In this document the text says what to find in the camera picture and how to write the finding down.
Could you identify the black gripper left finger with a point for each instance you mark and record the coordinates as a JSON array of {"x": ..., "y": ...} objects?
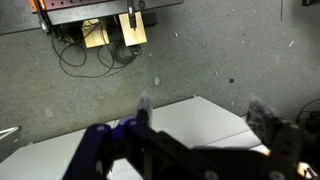
[{"x": 145, "y": 110}]

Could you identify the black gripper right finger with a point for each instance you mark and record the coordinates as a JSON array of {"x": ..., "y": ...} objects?
[{"x": 263, "y": 121}]

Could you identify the dark robot base platform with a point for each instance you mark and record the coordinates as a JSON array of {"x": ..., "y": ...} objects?
[{"x": 57, "y": 12}]

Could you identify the white base cabinet counter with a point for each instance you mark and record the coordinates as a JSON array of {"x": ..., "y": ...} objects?
[{"x": 193, "y": 122}]

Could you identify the right wooden block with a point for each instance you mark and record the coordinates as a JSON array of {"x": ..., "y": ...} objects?
[{"x": 133, "y": 36}]

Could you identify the wooden block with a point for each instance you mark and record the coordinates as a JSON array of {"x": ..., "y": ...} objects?
[
  {"x": 133, "y": 36},
  {"x": 94, "y": 33}
]

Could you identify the left wooden block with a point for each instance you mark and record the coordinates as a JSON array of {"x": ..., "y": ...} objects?
[{"x": 94, "y": 33}]

